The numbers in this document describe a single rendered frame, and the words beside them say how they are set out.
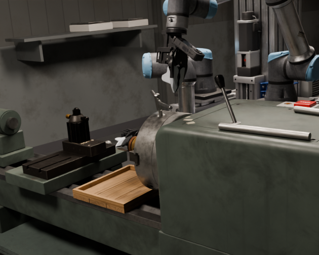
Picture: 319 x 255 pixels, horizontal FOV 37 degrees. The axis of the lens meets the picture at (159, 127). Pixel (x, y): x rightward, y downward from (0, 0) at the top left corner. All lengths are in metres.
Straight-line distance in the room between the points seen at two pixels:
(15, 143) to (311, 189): 1.76
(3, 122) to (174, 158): 1.29
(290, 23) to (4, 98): 3.97
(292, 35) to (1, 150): 1.57
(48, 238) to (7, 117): 0.67
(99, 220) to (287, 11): 1.14
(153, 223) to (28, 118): 3.98
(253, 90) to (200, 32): 4.91
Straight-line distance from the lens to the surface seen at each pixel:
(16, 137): 2.67
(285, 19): 2.02
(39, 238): 2.51
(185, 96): 2.13
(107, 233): 2.01
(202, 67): 2.52
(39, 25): 5.65
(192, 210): 1.57
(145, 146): 1.72
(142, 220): 1.82
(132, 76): 6.42
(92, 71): 6.03
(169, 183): 1.59
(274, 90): 2.23
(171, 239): 1.68
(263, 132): 1.38
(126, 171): 2.25
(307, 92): 2.66
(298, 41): 2.07
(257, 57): 2.47
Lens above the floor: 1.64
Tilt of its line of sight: 15 degrees down
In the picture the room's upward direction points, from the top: 4 degrees counter-clockwise
